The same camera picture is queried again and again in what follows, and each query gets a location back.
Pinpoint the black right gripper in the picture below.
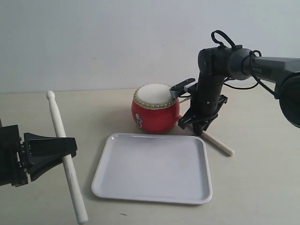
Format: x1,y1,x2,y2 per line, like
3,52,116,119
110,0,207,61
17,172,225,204
178,75,225,136

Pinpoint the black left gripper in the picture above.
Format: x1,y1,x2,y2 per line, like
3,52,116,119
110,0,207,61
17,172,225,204
0,125,77,187

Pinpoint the white wooden drumstick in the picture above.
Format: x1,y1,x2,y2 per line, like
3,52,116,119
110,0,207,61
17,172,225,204
46,90,89,223

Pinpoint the pinkish wooden drumstick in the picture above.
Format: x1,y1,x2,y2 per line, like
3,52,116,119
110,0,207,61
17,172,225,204
180,97,235,156

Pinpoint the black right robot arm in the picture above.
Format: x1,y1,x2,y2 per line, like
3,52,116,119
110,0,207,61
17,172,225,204
178,45,300,135

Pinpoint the small red drum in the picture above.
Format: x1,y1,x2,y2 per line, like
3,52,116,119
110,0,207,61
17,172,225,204
131,83,180,134

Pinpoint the white plastic tray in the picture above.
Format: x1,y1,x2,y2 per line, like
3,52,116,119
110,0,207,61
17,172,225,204
91,133,213,205

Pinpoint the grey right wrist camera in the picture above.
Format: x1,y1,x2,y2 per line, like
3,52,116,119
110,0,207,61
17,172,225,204
169,78,197,99

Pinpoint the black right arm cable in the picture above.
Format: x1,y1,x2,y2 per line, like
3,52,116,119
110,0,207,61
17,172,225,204
210,30,279,97

